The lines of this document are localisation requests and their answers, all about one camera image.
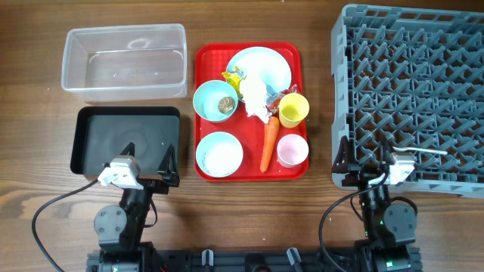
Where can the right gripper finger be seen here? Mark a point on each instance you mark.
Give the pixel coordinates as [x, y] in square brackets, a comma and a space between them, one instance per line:
[385, 152]
[341, 162]

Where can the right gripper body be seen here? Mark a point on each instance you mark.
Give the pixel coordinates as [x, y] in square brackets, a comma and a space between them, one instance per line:
[361, 176]

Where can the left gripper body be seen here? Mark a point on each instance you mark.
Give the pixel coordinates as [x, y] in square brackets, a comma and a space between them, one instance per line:
[152, 181]

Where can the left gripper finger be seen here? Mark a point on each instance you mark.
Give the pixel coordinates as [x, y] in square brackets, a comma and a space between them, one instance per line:
[129, 150]
[168, 165]

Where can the pink plastic cup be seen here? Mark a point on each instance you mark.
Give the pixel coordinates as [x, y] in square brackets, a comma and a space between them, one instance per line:
[292, 150]

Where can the yellow plastic cup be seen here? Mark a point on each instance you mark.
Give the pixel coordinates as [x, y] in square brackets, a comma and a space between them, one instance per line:
[293, 108]

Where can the green bowl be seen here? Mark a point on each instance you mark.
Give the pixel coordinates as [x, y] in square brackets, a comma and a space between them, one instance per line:
[206, 99]

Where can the red candy wrapper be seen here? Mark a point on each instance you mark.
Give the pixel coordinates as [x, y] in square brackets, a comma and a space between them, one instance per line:
[272, 103]

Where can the yellow snack wrapper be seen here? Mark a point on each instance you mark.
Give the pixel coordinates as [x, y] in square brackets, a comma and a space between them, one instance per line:
[233, 77]

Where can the white tissue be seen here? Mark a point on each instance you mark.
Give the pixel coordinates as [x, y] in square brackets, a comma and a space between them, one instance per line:
[254, 92]

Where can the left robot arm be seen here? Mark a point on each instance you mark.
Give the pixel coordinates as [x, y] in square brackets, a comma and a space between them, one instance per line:
[120, 227]

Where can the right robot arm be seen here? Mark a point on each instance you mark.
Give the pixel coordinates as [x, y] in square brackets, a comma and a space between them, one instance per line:
[389, 222]

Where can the grey dishwasher rack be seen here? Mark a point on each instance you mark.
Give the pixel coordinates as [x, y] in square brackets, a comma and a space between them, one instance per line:
[413, 77]

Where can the white plastic spoon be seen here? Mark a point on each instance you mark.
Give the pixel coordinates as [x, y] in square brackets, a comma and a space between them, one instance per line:
[422, 150]

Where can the black plastic tray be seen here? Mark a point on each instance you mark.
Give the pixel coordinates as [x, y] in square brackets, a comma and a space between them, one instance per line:
[102, 133]

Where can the light blue bowl with rice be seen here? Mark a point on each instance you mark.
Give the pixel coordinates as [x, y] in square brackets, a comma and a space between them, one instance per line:
[219, 154]

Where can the orange carrot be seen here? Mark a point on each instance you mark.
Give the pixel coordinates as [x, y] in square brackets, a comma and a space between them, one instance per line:
[270, 136]

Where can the brown round food piece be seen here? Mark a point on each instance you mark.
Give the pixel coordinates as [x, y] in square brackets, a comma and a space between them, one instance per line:
[226, 105]

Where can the clear plastic bin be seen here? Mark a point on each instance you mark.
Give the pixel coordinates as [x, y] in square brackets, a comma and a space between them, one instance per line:
[122, 63]

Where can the red serving tray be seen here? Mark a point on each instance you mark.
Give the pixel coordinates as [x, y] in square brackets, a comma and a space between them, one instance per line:
[211, 61]

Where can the light blue plate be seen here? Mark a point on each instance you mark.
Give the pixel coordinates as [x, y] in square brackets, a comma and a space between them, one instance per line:
[267, 64]

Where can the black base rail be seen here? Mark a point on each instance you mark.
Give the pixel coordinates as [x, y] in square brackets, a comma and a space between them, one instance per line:
[283, 260]

